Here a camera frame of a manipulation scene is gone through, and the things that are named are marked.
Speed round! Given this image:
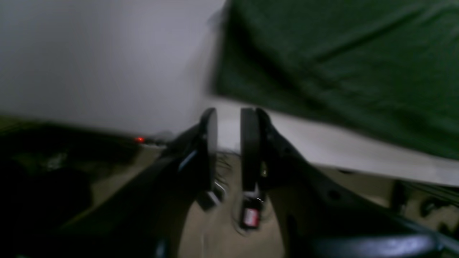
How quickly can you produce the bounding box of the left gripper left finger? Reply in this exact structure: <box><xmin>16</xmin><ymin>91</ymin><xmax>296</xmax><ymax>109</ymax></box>
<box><xmin>62</xmin><ymin>108</ymin><xmax>217</xmax><ymax>258</ymax></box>

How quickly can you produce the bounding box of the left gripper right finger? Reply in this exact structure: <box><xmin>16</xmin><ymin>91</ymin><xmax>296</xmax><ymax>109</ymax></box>
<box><xmin>240</xmin><ymin>108</ymin><xmax>441</xmax><ymax>258</ymax></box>

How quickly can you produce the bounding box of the dark green t-shirt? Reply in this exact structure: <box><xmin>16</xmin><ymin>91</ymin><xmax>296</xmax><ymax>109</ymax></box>
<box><xmin>213</xmin><ymin>0</ymin><xmax>459</xmax><ymax>160</ymax></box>

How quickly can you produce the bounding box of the black device with red label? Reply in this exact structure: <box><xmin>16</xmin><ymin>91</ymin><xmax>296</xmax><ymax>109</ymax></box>
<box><xmin>239</xmin><ymin>192</ymin><xmax>266</xmax><ymax>231</ymax></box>

